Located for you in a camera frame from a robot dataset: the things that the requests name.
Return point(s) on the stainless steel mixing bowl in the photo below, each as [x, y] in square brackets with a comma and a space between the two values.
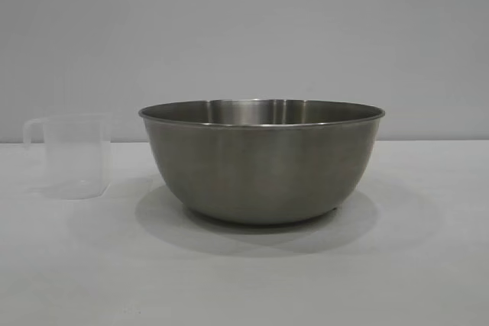
[260, 173]

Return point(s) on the clear plastic measuring cup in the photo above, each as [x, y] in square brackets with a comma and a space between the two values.
[76, 158]

